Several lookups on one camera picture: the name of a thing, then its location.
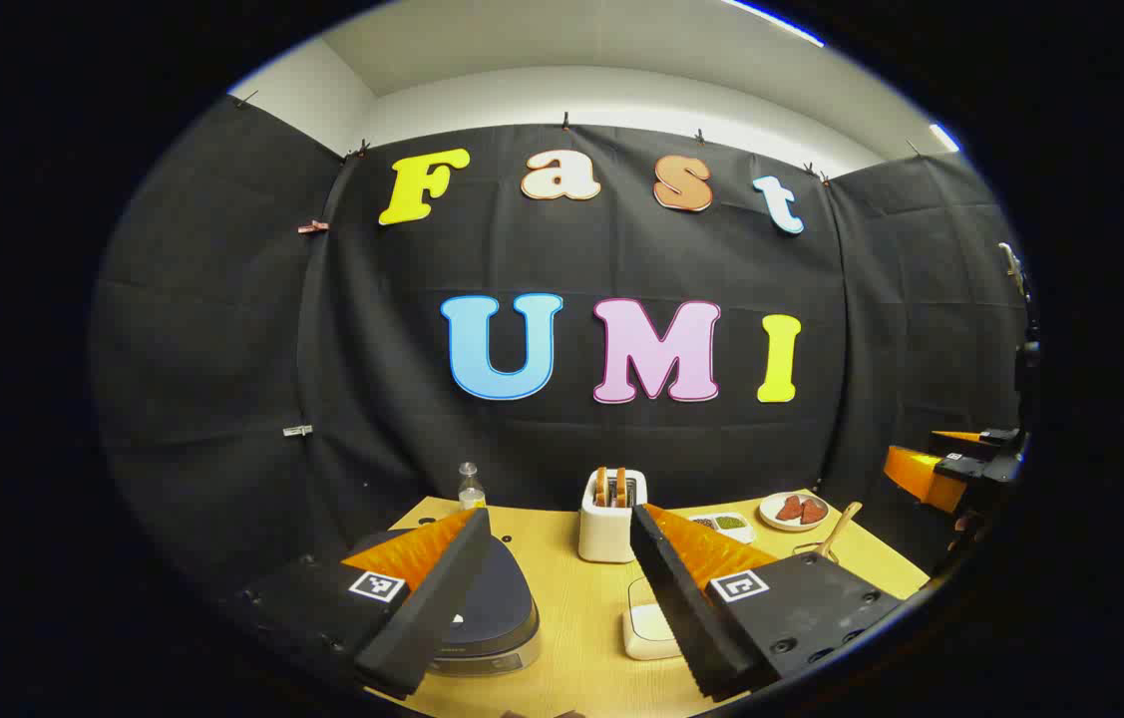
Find wooden spoon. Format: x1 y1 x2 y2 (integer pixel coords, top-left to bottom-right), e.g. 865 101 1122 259
814 502 864 559

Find white round plate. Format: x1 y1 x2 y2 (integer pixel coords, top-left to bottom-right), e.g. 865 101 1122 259
759 491 832 534

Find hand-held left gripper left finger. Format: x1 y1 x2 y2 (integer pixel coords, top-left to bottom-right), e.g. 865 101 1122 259
222 507 493 699

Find white rice container box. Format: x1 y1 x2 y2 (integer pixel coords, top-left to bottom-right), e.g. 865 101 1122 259
621 573 688 662

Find white toaster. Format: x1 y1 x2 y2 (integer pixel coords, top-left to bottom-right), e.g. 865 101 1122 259
578 469 649 564

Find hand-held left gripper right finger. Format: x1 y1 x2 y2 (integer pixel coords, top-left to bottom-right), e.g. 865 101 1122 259
629 504 907 704

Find dark grey rice cooker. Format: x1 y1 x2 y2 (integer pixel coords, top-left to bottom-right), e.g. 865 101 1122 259
347 531 541 679

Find black backdrop cloth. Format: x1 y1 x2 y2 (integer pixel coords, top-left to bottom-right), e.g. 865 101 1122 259
91 95 1031 619

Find white divided grain dish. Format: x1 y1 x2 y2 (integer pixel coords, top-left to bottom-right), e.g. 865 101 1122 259
689 512 757 545

